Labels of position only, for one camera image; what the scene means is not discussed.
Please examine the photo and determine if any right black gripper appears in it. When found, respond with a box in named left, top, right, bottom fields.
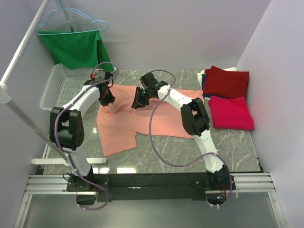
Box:
left=131, top=87, right=151, bottom=110

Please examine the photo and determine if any salmon pink t shirt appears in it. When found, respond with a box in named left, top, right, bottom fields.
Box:
left=96, top=85, right=190, bottom=157

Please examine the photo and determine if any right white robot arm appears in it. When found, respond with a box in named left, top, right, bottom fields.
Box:
left=132, top=83, right=233, bottom=190

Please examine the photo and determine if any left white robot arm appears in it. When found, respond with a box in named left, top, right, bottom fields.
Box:
left=49, top=70, right=115, bottom=191

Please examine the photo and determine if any white plastic laundry basket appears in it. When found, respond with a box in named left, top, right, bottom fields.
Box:
left=40, top=64, right=92, bottom=111

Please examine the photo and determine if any green hanging t shirt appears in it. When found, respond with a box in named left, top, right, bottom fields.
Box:
left=38, top=31, right=114, bottom=72

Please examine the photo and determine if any blue folded shirt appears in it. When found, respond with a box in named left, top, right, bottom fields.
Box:
left=201, top=74, right=211, bottom=99

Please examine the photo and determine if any dark red folded shirt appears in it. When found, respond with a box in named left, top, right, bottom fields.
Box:
left=204, top=66, right=249, bottom=99

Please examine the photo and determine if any magenta folded shirt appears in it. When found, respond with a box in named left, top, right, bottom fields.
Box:
left=209, top=96, right=255, bottom=131

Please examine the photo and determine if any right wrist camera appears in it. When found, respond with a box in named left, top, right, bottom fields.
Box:
left=140, top=72, right=158, bottom=88

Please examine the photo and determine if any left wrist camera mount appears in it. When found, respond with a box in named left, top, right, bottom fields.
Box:
left=90, top=69, right=105, bottom=83

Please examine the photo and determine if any light blue wire hanger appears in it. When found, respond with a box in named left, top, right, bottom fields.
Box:
left=35, top=0, right=109, bottom=36

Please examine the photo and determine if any white clothes rack frame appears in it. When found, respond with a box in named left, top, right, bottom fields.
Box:
left=0, top=0, right=117, bottom=166

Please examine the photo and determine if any aluminium rail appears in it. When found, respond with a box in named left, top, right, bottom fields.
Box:
left=24, top=172, right=275, bottom=194

